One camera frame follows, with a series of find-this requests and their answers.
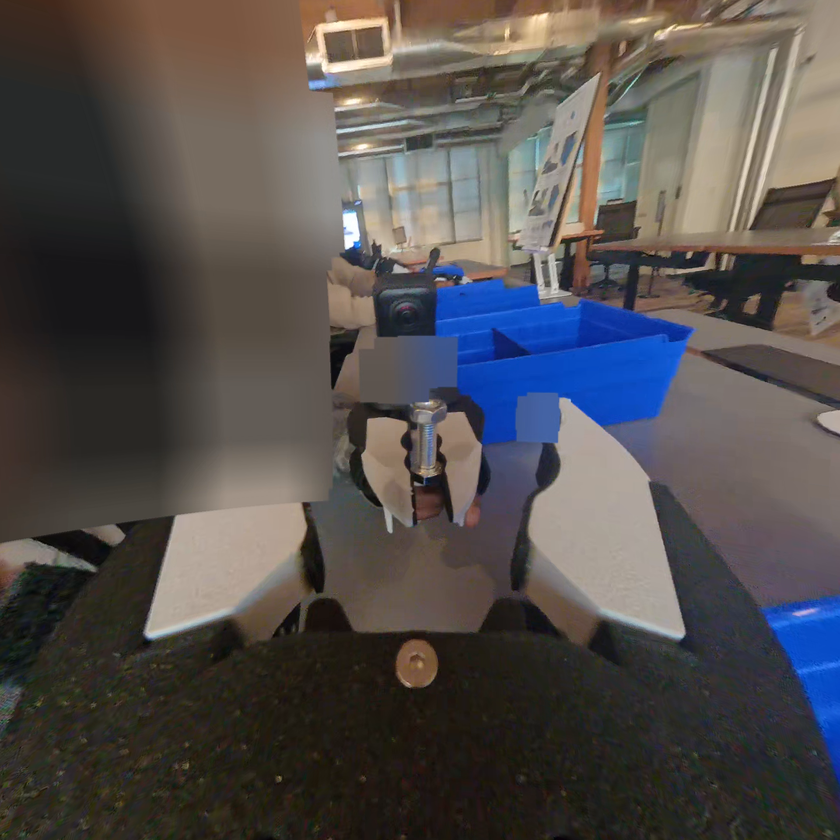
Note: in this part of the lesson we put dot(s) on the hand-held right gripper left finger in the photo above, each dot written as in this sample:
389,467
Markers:
223,571

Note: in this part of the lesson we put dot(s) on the printed poster board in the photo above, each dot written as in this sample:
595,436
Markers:
558,164

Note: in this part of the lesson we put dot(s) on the person's left hand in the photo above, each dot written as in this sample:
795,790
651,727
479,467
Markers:
470,515

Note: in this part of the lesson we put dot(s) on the wooden pillar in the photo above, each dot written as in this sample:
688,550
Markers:
594,164

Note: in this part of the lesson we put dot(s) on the wooden desk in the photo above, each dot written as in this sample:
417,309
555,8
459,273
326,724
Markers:
722,241

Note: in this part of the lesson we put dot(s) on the ceiling air vent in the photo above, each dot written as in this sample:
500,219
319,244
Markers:
354,43

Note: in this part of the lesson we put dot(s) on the blue divided parts bin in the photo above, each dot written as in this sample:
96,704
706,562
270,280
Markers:
590,387

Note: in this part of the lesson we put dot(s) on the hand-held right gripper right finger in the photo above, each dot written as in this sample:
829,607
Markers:
604,525

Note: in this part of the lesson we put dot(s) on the blue plastic bin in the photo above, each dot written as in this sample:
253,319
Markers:
807,669
485,302

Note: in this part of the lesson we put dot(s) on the steel hex bolt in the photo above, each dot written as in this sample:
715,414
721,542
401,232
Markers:
426,449

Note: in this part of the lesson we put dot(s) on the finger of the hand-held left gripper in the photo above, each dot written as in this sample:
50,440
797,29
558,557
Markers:
463,459
384,459

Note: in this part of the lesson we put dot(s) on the white poster stand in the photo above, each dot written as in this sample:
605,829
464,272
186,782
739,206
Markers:
548,272

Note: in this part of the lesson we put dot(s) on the black office chair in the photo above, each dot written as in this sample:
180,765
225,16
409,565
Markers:
617,220
794,203

